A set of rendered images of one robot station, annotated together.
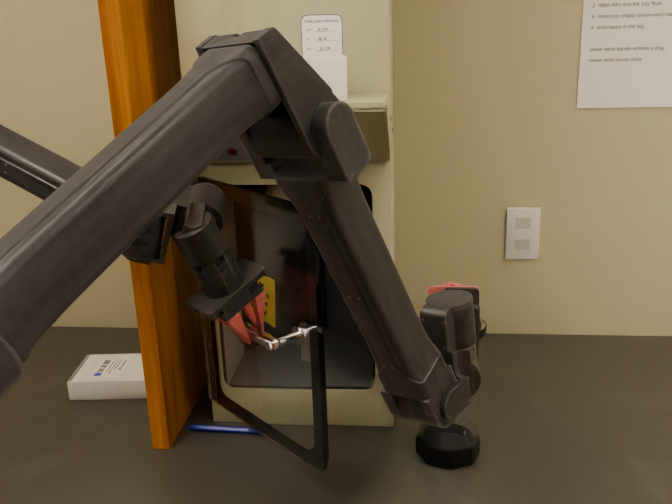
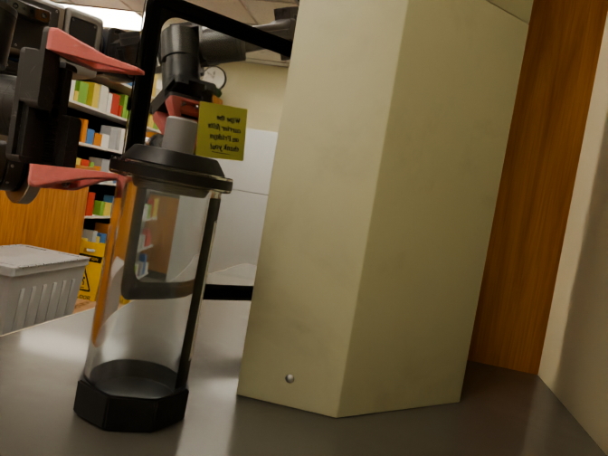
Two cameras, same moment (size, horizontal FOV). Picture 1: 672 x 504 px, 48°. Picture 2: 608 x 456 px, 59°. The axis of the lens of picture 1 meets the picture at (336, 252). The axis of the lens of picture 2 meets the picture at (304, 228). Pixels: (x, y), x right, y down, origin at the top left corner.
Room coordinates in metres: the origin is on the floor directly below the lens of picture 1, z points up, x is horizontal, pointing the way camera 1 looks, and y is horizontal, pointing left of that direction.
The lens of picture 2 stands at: (1.22, -0.65, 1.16)
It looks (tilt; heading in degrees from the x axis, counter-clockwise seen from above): 3 degrees down; 93
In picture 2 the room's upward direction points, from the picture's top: 9 degrees clockwise
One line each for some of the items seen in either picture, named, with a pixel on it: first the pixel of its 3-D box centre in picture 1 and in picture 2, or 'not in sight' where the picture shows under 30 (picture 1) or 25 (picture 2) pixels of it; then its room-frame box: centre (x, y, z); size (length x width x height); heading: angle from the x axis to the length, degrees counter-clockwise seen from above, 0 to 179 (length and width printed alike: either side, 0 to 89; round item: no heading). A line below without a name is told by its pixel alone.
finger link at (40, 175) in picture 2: not in sight; (81, 155); (0.98, -0.16, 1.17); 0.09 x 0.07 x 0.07; 173
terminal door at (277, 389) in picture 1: (257, 319); (229, 165); (1.06, 0.12, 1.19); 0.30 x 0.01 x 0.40; 40
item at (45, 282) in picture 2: not in sight; (16, 286); (-0.29, 1.92, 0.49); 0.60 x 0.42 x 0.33; 83
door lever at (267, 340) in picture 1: (268, 333); not in sight; (0.98, 0.10, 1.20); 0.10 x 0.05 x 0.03; 40
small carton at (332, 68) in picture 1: (327, 77); not in sight; (1.10, 0.00, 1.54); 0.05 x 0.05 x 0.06; 7
